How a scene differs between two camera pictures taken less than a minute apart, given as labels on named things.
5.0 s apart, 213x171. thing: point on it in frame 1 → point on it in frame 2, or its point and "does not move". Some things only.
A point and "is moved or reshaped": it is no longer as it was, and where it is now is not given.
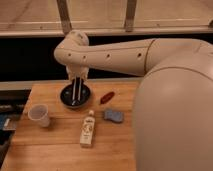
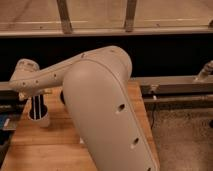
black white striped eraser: x=77 y=90 is moved or reshaped
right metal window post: x=130 y=15 does not move
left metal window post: x=65 y=16 does not move
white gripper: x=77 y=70 → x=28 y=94
